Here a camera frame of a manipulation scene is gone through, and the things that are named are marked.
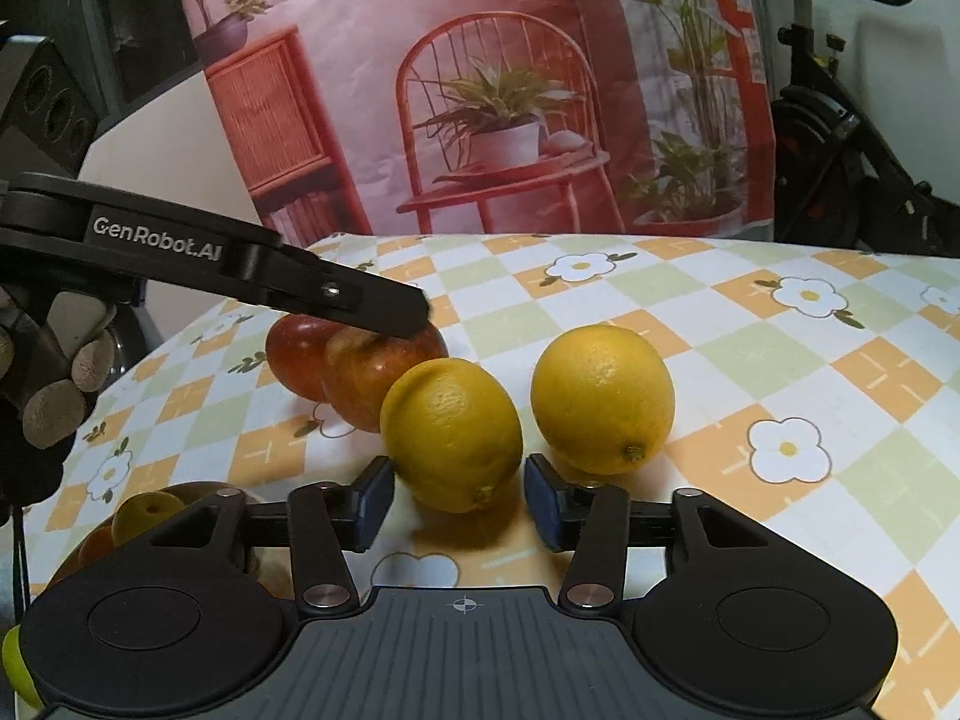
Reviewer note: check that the beige round plate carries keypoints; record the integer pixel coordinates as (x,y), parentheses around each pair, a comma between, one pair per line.
(276,581)

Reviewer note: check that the person's left hand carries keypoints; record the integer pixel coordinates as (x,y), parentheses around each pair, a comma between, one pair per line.
(52,409)

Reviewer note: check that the orange tangerine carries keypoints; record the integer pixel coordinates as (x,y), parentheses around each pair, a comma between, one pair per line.
(97,547)

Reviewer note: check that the green apple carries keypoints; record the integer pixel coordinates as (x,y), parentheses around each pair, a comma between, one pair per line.
(16,664)
(146,517)

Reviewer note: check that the black exercise bike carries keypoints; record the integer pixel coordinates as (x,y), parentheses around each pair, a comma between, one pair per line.
(817,135)

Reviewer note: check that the white panel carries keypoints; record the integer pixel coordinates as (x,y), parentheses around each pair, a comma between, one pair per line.
(172,150)

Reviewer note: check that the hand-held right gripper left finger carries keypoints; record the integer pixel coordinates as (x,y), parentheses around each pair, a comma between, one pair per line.
(375,501)

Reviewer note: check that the dark glass window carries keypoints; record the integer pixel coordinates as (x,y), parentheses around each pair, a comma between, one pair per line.
(135,15)

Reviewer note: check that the brownish red apple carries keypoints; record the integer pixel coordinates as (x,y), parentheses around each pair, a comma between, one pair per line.
(367,382)

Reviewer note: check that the yellow lemon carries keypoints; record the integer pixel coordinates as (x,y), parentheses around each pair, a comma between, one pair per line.
(600,397)
(450,435)

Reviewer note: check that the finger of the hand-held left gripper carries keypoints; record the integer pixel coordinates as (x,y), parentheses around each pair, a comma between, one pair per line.
(375,307)

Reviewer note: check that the checked floral tablecloth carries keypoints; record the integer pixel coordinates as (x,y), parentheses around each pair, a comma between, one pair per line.
(675,300)

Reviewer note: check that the pink printed backdrop cloth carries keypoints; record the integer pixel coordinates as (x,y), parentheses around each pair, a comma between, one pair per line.
(375,52)

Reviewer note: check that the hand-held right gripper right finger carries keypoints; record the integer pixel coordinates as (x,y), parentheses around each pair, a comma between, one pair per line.
(541,501)

